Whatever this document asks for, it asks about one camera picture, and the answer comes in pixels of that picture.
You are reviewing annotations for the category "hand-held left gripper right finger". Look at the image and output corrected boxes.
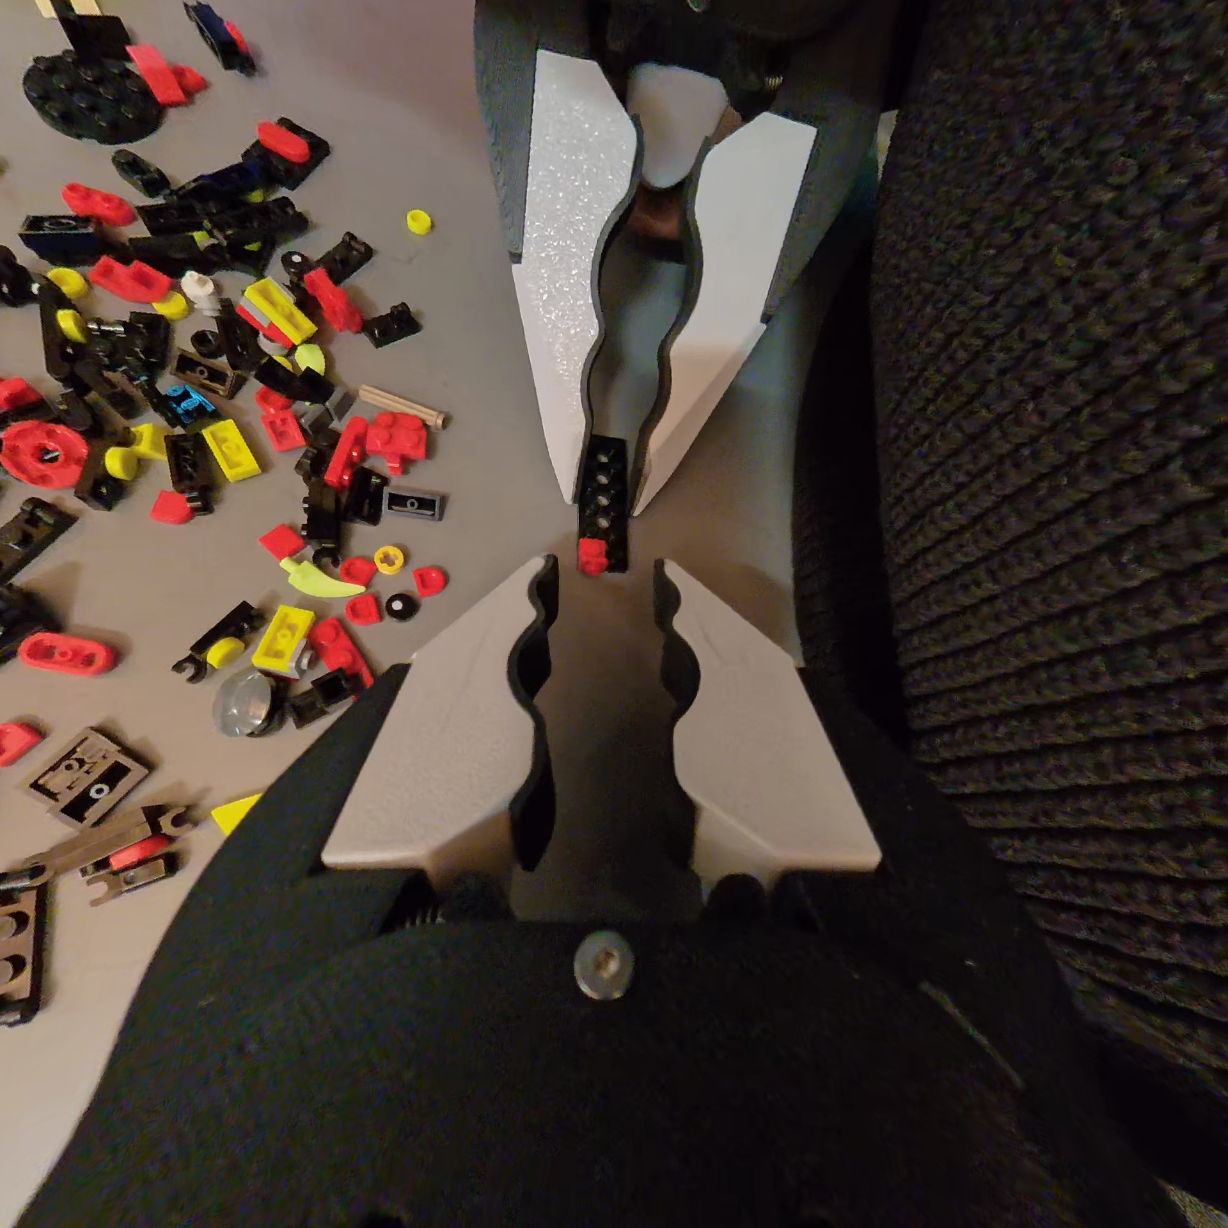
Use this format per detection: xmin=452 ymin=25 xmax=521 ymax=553
xmin=655 ymin=558 xmax=885 ymax=879

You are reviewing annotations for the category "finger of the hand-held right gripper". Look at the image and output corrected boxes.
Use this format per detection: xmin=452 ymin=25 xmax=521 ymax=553
xmin=514 ymin=50 xmax=642 ymax=504
xmin=629 ymin=112 xmax=819 ymax=517

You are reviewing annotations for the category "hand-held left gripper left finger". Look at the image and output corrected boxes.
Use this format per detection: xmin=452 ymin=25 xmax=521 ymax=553
xmin=322 ymin=554 xmax=560 ymax=874

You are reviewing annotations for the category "long black lego plate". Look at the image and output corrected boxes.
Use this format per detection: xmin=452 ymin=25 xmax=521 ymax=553
xmin=578 ymin=434 xmax=632 ymax=573

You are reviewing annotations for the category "pile of lego pieces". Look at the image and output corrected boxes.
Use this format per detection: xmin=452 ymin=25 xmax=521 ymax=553
xmin=0 ymin=0 xmax=451 ymax=1028

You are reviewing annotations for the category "person's right forearm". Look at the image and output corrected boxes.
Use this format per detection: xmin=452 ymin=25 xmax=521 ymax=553
xmin=869 ymin=0 xmax=1228 ymax=596

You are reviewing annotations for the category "person's right hand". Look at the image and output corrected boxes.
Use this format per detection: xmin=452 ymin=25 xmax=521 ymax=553
xmin=625 ymin=183 xmax=695 ymax=262

